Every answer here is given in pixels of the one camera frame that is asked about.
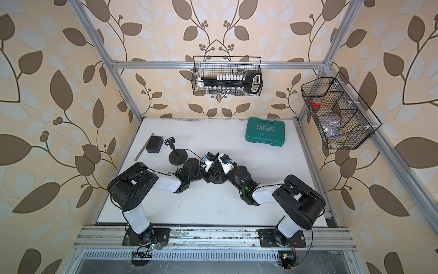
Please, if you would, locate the red item in basket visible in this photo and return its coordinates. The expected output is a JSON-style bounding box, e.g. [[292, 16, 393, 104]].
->
[[311, 98, 322, 109]]

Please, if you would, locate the black round stand base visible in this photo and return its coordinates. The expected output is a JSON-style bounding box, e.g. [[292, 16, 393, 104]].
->
[[169, 148, 188, 166]]

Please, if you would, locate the black microphone stand pole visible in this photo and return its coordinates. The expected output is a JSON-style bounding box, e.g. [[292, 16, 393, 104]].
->
[[164, 137, 179, 165]]

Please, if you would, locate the plastic bag in basket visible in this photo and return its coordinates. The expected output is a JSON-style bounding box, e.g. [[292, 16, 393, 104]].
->
[[319, 113, 341, 138]]

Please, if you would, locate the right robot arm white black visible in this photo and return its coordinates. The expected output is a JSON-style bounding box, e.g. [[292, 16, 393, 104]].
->
[[225, 166, 326, 247]]

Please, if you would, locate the socket set rail black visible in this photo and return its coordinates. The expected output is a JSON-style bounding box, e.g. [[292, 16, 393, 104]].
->
[[192, 70, 263, 96]]

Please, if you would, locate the green plastic tool case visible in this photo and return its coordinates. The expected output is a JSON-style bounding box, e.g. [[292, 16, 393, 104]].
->
[[245, 117, 285, 147]]

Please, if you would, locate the black wire basket right wall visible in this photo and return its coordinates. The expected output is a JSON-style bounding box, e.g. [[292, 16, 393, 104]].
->
[[301, 72, 382, 150]]

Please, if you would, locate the black wire basket back wall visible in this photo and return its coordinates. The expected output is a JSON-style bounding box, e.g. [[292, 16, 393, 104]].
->
[[191, 55, 263, 96]]

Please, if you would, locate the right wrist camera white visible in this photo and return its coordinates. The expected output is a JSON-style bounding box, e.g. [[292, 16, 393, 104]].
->
[[219, 154, 235, 175]]

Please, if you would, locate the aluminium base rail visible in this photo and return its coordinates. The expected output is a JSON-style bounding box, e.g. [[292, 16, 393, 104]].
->
[[73, 226, 357, 262]]

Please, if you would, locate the black wire basket wall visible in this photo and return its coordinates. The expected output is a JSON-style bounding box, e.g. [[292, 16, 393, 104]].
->
[[301, 72, 382, 150], [191, 55, 263, 96]]

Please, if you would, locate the small black box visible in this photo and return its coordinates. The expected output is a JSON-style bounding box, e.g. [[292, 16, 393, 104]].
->
[[146, 135, 164, 154]]

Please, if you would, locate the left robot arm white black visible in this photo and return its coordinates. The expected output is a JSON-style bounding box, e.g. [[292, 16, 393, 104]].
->
[[108, 158, 213, 246]]

